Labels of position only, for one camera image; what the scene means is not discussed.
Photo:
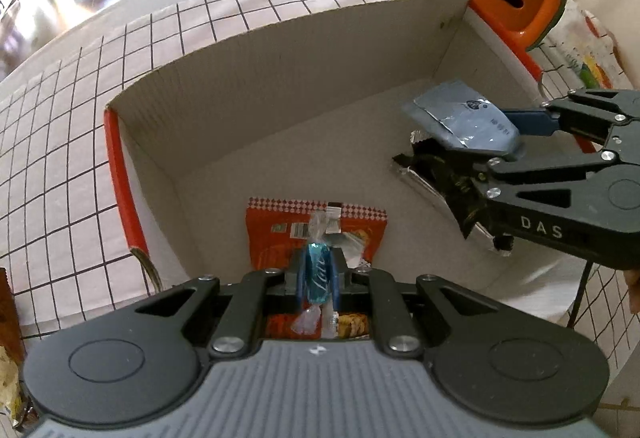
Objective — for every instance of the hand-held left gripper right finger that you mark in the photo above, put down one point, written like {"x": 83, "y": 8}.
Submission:
{"x": 336, "y": 278}

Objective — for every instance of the brown red snack packet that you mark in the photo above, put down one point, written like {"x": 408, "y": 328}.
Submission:
{"x": 7, "y": 318}

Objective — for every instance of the blue candy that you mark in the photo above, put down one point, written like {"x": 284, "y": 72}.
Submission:
{"x": 318, "y": 273}

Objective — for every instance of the black snack packet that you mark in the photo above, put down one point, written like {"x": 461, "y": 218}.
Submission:
{"x": 445, "y": 173}

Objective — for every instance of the grey blue snack packet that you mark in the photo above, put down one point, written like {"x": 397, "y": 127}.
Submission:
{"x": 460, "y": 118}

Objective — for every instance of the white colourful spotted bag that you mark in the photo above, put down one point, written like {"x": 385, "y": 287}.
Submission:
{"x": 582, "y": 48}

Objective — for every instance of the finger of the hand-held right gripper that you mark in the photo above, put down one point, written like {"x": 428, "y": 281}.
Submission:
{"x": 540, "y": 225}
{"x": 530, "y": 121}

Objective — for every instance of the red cardboard box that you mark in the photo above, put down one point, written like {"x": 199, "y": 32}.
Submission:
{"x": 300, "y": 118}

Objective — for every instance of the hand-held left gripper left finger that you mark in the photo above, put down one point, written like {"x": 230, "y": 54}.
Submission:
{"x": 302, "y": 275}

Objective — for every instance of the pale yellow snack packet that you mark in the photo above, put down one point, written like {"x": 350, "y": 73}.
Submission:
{"x": 7, "y": 388}

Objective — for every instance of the orange snack packet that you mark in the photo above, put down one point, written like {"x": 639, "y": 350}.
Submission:
{"x": 265, "y": 238}

